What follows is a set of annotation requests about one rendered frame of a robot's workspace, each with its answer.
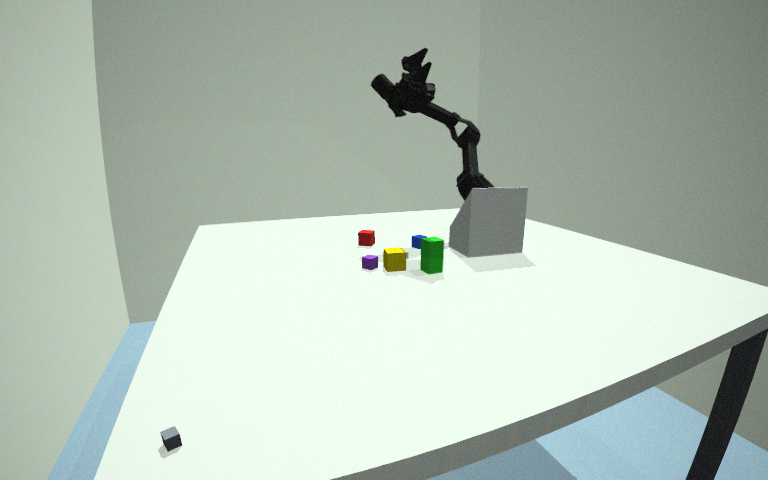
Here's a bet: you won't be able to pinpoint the green block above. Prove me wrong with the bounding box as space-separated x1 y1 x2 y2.
421 237 445 259
420 255 444 275

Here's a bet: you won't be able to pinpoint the yellow block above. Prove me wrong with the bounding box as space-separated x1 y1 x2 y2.
383 248 406 272

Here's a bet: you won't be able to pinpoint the red block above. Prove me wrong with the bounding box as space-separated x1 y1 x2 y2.
358 230 375 246

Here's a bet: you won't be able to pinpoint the small purple block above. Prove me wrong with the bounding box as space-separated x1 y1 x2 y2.
362 255 378 270

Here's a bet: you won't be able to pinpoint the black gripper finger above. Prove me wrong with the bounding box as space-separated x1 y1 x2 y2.
406 47 428 68
409 61 432 90

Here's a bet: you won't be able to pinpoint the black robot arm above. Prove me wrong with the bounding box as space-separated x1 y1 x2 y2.
371 73 495 200

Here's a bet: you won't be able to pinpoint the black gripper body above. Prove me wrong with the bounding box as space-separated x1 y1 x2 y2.
394 56 428 101

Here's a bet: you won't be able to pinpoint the blue block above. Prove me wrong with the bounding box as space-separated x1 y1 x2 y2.
411 235 427 249

